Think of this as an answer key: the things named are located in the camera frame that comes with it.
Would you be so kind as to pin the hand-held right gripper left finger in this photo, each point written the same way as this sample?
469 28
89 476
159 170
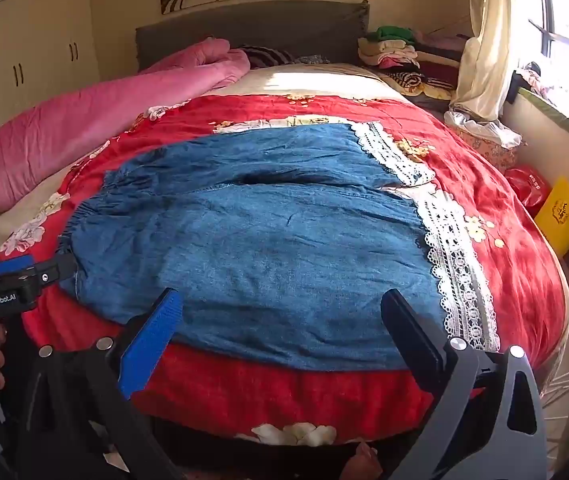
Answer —
150 340

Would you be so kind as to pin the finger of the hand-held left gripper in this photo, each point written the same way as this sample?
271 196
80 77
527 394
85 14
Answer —
14 264
57 269

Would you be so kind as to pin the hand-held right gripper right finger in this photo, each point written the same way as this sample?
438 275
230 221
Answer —
409 330

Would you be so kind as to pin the blue denim pants with lace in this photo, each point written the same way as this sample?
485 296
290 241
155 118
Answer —
264 260

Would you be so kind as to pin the red floral blanket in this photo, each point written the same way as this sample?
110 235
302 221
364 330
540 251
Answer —
514 260

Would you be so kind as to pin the pink quilt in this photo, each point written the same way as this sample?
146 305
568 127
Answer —
89 120

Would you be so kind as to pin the red plastic bag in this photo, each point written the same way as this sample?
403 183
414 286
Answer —
526 187

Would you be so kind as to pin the floral fabric box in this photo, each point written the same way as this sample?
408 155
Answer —
486 154

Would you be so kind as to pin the white crumpled cloth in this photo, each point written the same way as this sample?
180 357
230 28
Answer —
484 127

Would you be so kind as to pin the cream wardrobe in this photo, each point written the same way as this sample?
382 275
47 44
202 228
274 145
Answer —
39 35

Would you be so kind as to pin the beige bed sheet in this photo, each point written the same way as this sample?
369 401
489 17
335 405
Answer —
314 80

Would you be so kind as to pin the pile of folded clothes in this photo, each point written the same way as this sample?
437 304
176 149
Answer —
404 60

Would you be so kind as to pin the cream curtain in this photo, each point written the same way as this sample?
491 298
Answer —
489 50

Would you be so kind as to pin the black striped pillow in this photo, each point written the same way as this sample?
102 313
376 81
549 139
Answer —
267 56

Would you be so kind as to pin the grey headboard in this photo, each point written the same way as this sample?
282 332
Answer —
264 30

